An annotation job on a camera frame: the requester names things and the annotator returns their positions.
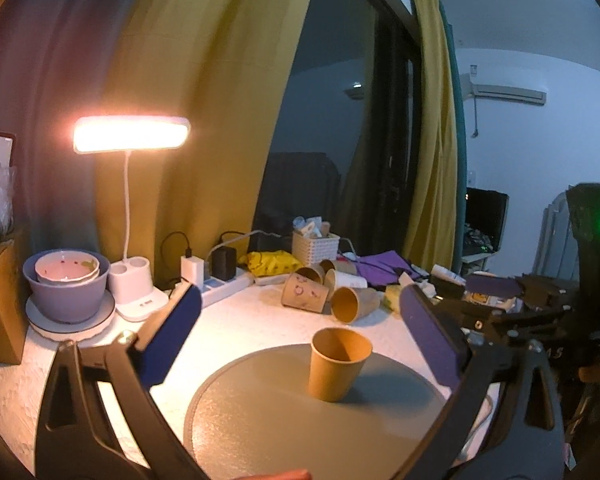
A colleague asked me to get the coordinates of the wide yellow curtain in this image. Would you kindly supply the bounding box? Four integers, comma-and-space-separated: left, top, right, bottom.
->
94, 0, 324, 282

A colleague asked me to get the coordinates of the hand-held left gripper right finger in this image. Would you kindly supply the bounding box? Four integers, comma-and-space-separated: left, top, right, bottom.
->
394, 284, 567, 480

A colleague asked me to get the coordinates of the yellow plastic bag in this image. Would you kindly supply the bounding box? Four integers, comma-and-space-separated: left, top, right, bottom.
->
237, 250, 304, 279

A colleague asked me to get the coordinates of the white speckled bowl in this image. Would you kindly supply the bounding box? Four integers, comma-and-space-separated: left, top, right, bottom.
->
35, 251, 101, 285

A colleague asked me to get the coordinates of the person's left hand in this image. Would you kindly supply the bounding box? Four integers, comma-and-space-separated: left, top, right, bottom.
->
252, 469, 312, 480

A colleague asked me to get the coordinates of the black power adapter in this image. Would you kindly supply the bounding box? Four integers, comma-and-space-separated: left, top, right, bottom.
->
211, 246, 238, 281

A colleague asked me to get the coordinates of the white air conditioner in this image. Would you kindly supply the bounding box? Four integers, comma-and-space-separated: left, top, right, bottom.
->
459, 72, 549, 107

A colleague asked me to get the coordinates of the black monitor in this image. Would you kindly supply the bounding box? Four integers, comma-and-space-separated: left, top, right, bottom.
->
462, 187, 510, 259

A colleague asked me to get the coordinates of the white paper cup lying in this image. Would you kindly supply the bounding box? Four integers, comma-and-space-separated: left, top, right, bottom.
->
321, 259, 369, 291

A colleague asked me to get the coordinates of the teal curtain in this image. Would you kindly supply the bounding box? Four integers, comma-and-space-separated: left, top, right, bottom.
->
439, 0, 470, 281

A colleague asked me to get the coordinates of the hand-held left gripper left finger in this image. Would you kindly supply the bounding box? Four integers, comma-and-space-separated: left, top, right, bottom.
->
34, 282, 212, 480

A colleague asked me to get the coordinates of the purple cloth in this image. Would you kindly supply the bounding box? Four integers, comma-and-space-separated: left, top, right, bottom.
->
355, 251, 422, 282

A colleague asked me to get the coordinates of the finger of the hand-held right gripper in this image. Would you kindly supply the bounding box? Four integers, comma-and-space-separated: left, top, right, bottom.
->
464, 272, 581, 312
442, 296, 581, 357

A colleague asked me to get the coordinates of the printed brown paper cup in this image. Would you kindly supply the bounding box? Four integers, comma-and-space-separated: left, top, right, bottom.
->
281, 272, 331, 315

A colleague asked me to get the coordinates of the white power strip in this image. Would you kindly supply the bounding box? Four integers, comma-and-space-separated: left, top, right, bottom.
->
172, 267, 254, 309

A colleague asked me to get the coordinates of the dark glass sliding door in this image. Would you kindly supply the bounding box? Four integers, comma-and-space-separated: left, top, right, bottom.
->
252, 0, 422, 262

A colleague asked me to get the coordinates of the purple bowl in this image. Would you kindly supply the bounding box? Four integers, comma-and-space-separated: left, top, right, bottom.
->
22, 249, 112, 325

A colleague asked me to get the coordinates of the cardboard box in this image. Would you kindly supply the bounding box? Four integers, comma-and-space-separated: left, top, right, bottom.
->
0, 240, 29, 365

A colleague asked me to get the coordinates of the round grey mat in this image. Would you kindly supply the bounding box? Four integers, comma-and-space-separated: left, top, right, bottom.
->
184, 344, 448, 480

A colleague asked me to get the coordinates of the white rack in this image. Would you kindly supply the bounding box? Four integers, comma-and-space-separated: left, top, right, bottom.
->
532, 190, 574, 281

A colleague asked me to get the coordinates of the white round plate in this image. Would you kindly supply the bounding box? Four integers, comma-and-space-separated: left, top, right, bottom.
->
26, 290, 117, 339

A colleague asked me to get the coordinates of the narrow yellow curtain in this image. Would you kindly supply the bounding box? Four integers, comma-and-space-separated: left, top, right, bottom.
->
402, 0, 462, 272

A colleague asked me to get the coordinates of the white woven basket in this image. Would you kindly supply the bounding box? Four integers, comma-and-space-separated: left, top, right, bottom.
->
292, 231, 341, 267

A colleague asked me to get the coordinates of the white desk lamp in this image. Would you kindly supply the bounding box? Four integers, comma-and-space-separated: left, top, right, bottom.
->
73, 116, 191, 322

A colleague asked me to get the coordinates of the black cable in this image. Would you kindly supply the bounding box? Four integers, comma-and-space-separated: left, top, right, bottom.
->
160, 231, 194, 291

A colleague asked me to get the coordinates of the white charger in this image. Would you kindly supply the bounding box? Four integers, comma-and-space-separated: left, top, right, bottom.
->
181, 255, 207, 284

